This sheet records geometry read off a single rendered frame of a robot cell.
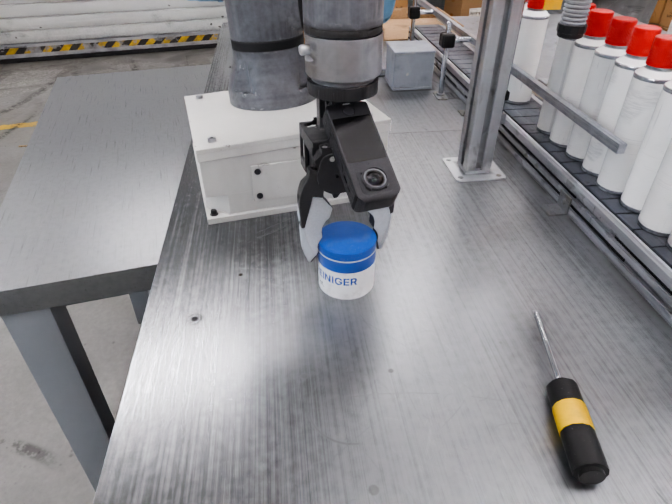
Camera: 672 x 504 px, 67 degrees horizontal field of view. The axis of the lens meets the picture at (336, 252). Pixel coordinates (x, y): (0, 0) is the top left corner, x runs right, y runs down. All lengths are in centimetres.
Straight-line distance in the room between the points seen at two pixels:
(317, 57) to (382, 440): 35
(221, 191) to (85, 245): 20
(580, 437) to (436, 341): 17
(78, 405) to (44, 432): 78
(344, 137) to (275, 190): 27
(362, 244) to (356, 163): 13
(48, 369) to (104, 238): 21
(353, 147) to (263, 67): 37
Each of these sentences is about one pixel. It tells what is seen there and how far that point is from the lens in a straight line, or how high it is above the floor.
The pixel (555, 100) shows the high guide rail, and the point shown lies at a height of 96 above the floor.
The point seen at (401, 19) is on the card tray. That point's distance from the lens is 203.
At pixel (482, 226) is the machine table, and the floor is 83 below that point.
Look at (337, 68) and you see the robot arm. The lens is 49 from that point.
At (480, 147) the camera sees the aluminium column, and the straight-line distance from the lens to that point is 90.
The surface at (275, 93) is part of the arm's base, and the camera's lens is 83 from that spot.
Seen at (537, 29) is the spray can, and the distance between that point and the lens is 106.
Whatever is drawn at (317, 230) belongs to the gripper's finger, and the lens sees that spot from 57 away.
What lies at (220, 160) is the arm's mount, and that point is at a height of 93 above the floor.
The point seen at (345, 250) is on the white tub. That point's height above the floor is 90.
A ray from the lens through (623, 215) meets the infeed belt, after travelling 77.
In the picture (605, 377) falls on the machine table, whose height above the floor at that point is 83.
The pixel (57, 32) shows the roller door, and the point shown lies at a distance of 519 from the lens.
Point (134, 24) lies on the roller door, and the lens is 512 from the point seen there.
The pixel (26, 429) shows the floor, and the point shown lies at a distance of 173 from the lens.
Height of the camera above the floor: 123
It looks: 36 degrees down
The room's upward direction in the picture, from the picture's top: straight up
